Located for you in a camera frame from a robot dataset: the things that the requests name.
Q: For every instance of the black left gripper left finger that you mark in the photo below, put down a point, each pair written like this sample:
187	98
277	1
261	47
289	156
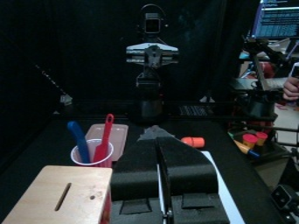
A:
134	172

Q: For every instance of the black square device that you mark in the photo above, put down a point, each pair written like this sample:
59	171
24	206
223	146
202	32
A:
285	198

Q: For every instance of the orange red toy cylinder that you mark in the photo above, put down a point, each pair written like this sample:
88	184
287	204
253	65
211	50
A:
262	138

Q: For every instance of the wooden box with slot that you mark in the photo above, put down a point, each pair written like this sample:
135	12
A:
58	192

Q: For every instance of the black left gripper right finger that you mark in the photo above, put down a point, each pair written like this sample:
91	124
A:
191	175

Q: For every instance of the computer monitor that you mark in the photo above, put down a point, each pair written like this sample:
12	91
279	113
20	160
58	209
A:
277	19

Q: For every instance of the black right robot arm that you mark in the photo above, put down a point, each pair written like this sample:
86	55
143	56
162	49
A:
150	99

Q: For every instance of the person's hand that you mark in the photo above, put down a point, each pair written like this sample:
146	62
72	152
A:
291	89

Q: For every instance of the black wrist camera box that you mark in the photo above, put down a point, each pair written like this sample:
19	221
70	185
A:
153	24

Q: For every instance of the yellow blue toy stick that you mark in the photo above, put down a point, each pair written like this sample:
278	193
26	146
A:
245	148

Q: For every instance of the pink plastic tray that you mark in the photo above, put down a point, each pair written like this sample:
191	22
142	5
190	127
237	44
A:
119	137

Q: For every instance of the grey frame clamp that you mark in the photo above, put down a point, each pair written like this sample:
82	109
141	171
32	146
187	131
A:
66	100

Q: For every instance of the red plastic spatula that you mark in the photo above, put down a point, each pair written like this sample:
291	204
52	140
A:
104	143

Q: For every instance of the clear plastic cup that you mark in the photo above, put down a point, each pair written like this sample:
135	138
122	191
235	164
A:
91	159

